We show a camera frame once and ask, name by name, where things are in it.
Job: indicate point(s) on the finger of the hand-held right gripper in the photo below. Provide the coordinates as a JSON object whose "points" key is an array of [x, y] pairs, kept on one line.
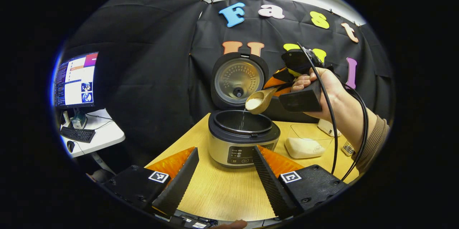
{"points": [[277, 78], [283, 91]]}

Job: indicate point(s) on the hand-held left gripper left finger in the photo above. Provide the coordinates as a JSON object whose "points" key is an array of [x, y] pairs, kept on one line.
{"points": [[177, 186]]}

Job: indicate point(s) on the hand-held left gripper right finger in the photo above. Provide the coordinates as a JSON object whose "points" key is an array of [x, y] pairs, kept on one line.
{"points": [[270, 182]]}

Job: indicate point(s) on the wooden spoon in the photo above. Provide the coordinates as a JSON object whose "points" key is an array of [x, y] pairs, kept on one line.
{"points": [[259, 103]]}

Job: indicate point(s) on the clear rice container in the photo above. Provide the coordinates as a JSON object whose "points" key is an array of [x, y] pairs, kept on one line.
{"points": [[308, 143]]}

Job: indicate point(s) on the dark grey rice cooker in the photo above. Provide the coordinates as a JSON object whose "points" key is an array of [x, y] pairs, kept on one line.
{"points": [[240, 132]]}

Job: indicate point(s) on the white toaster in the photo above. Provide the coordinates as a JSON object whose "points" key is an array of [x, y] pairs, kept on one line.
{"points": [[328, 127]]}

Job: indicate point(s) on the dark round object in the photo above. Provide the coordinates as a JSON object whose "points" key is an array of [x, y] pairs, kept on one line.
{"points": [[103, 176]]}

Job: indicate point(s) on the white side table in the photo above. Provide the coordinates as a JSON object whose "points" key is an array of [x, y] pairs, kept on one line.
{"points": [[104, 136]]}

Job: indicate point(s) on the black keyboard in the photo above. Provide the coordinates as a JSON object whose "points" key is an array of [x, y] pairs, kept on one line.
{"points": [[77, 134]]}

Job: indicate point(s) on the black computer mouse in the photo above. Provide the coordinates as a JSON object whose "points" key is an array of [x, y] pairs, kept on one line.
{"points": [[70, 146]]}

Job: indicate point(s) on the computer monitor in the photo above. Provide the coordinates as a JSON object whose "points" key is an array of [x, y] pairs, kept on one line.
{"points": [[77, 80]]}

